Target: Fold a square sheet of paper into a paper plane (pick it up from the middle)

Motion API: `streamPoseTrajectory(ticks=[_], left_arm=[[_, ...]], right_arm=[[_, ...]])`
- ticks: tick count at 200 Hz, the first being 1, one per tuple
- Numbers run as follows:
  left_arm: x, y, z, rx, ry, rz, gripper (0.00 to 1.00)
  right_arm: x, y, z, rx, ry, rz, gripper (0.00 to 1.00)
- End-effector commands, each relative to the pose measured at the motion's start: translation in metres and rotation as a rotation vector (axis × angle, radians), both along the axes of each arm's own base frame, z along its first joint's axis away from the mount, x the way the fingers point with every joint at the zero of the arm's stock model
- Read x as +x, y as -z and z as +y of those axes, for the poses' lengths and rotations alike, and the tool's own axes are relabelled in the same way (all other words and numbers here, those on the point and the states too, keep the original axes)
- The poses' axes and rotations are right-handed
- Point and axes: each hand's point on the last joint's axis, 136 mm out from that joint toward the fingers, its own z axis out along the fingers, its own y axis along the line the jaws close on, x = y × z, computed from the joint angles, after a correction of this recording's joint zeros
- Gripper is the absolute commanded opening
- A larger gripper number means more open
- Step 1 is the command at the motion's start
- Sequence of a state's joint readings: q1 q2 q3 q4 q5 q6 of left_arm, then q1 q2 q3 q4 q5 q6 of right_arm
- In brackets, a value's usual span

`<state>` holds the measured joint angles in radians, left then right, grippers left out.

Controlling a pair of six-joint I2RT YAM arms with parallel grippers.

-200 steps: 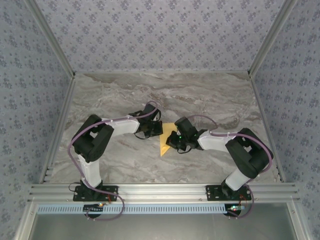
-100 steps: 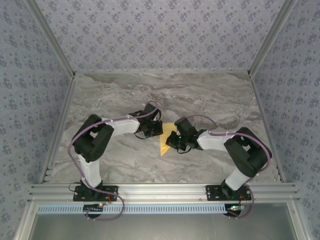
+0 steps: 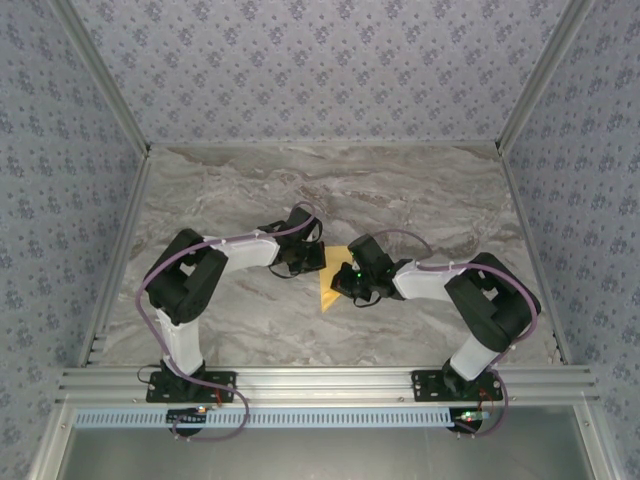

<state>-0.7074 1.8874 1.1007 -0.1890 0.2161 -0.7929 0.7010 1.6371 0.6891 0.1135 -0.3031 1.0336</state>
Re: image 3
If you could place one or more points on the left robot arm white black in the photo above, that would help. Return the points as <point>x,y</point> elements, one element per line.
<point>175,340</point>

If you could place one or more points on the yellow paper sheet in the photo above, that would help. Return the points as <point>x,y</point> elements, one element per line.
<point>327,295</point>

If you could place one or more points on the aluminium table edge rail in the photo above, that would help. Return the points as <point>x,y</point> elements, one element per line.
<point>524,225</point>
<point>126,225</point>

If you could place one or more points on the small black controller board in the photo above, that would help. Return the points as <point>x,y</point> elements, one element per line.
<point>467,422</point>
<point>185,417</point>

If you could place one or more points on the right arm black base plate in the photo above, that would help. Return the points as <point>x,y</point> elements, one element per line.
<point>422,387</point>

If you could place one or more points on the long aluminium mounting rail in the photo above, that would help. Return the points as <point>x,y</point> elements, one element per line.
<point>325,382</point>

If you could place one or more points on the aluminium frame post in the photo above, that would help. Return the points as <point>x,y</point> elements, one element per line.
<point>541,75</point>
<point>107,82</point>

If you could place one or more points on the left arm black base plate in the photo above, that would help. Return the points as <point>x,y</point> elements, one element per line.
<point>227,382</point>

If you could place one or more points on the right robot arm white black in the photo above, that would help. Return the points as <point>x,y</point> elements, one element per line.
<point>470,360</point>

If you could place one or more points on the grey metal panel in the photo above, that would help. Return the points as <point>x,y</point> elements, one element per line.
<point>325,457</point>

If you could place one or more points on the short aluminium frame rail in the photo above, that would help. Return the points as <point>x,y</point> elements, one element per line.
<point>50,445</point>
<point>595,445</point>

